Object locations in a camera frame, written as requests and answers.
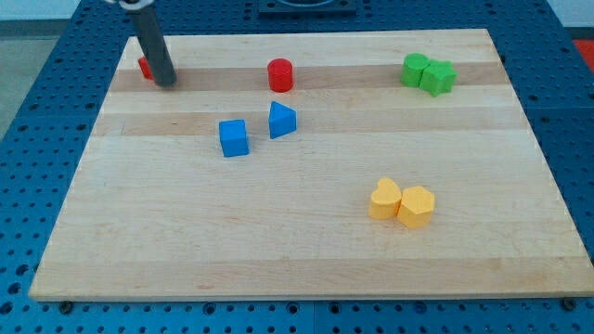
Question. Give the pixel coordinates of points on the green star block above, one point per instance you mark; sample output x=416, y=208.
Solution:
x=438, y=78

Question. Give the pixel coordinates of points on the red star block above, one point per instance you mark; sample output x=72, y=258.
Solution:
x=145, y=68

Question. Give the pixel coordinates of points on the blue triangle block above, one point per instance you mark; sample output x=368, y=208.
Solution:
x=282, y=120

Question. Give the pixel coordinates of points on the blue cube block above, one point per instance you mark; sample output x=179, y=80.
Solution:
x=234, y=138

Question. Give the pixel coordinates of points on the wooden board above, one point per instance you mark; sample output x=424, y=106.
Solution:
x=156, y=212

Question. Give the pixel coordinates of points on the yellow heart block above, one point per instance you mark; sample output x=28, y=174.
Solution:
x=385, y=199

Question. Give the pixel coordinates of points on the red cylinder block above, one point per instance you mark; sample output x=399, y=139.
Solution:
x=280, y=75

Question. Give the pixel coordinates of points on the yellow hexagon block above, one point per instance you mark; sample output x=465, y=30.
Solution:
x=416, y=208

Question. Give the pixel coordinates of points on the green cylinder block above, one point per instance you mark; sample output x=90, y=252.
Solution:
x=413, y=68

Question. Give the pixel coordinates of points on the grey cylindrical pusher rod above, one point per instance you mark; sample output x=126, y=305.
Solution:
x=151, y=40

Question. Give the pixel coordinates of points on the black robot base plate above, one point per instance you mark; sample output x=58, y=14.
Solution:
x=282, y=7

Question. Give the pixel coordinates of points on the silver rod mount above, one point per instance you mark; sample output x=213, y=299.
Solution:
x=131, y=3

